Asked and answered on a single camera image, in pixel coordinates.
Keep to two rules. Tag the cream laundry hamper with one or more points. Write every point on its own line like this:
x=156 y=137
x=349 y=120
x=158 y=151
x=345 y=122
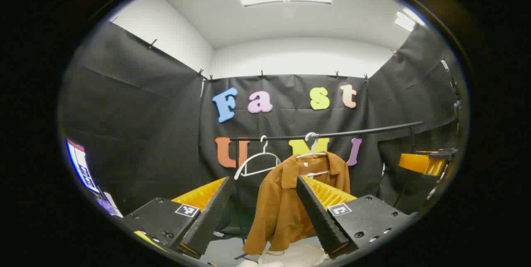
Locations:
x=298 y=254

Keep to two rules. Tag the white plastic hanger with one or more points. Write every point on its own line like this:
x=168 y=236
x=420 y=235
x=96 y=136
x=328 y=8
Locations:
x=314 y=144
x=264 y=147

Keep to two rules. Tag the brown jacket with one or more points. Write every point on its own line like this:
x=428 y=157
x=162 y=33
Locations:
x=282 y=209

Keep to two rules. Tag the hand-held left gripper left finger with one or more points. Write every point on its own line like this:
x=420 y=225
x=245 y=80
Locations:
x=207 y=221

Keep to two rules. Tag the black metal stand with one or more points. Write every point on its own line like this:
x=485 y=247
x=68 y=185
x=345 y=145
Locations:
x=446 y=68

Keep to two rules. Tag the black backdrop cloth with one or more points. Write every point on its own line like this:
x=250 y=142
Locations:
x=137 y=134

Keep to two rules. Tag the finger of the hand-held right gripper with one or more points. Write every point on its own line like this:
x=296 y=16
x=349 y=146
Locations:
x=419 y=163

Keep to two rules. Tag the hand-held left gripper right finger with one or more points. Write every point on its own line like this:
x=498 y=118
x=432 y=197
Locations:
x=319 y=217

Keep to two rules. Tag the black clothes rack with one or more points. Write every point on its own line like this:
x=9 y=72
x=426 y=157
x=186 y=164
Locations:
x=373 y=129

